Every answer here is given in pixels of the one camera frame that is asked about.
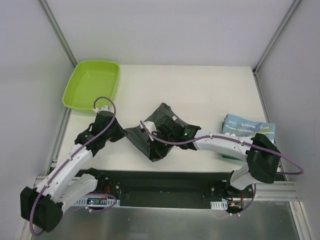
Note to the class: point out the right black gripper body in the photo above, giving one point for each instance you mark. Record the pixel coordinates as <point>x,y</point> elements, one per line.
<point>160,135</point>

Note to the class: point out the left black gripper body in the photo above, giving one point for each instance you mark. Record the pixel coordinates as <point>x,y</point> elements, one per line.
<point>116,128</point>

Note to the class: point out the dark grey t shirt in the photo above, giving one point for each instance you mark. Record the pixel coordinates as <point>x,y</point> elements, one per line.
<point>142,140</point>

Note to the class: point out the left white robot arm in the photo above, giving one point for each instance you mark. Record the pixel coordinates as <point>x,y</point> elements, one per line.
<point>44,205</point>

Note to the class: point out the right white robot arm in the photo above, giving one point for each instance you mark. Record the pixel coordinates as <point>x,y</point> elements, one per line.
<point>259,154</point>

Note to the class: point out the lime green plastic bin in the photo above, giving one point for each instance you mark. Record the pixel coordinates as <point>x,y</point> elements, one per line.
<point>89,80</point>

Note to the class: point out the folded green t shirt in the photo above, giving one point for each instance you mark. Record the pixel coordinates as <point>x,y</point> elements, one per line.
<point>230,157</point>

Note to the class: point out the folded blue printed t shirt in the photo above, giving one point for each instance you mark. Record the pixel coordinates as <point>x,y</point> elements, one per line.
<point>237,126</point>

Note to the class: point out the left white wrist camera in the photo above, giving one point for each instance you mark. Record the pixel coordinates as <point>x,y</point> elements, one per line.
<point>103,108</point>

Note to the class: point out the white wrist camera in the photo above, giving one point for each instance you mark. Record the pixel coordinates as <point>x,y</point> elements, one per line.
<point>103,108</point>
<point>149,125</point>

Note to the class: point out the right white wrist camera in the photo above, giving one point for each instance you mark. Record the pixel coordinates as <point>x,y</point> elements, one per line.
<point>149,125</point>

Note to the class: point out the left white cable duct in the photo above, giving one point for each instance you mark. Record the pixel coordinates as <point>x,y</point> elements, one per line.
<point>99,202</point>

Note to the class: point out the white cable duct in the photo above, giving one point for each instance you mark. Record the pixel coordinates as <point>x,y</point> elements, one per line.
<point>99,202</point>
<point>219,205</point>

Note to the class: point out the right white cable duct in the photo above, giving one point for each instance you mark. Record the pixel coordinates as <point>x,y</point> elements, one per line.
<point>219,205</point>

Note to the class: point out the left aluminium frame post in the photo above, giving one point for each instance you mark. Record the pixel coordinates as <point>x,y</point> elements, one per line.
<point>57,31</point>

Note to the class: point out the aluminium frame post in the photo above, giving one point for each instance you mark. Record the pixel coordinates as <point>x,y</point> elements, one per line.
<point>57,31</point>
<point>276,35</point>

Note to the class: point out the right aluminium frame post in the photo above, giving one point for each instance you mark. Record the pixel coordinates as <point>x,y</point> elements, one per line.
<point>276,35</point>

